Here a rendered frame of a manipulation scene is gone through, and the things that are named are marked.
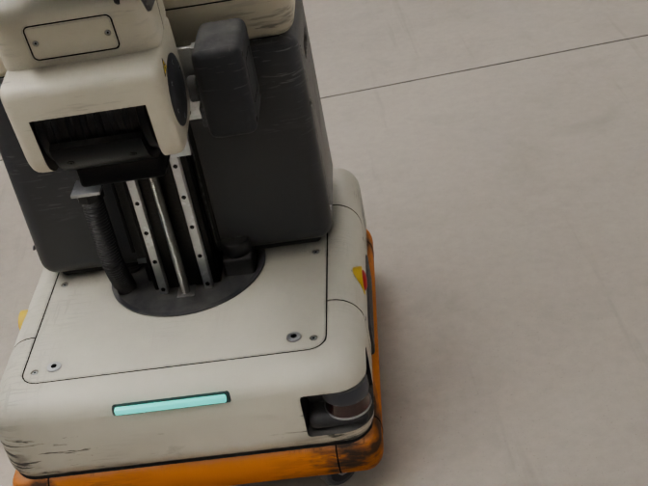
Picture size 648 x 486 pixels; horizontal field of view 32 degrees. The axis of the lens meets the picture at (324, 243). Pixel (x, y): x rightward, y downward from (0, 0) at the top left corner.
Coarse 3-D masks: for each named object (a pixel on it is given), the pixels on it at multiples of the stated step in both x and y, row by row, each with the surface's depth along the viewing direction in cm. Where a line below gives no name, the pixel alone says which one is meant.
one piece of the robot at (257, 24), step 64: (192, 0) 173; (256, 0) 173; (0, 64) 179; (256, 64) 179; (0, 128) 185; (192, 128) 185; (256, 128) 185; (320, 128) 198; (64, 192) 192; (128, 192) 187; (192, 192) 187; (256, 192) 192; (320, 192) 193; (64, 256) 200; (128, 256) 200; (192, 256) 195
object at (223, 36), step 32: (224, 32) 166; (192, 64) 169; (224, 64) 162; (224, 96) 165; (256, 96) 172; (64, 128) 153; (96, 128) 153; (128, 128) 153; (224, 128) 167; (64, 160) 155; (96, 160) 156; (128, 160) 158; (160, 160) 163
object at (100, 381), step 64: (256, 256) 202; (320, 256) 197; (64, 320) 194; (128, 320) 190; (192, 320) 187; (256, 320) 184; (320, 320) 182; (0, 384) 184; (64, 384) 179; (128, 384) 177; (192, 384) 175; (256, 384) 174; (320, 384) 173; (64, 448) 181; (128, 448) 180; (192, 448) 180; (256, 448) 181; (320, 448) 181
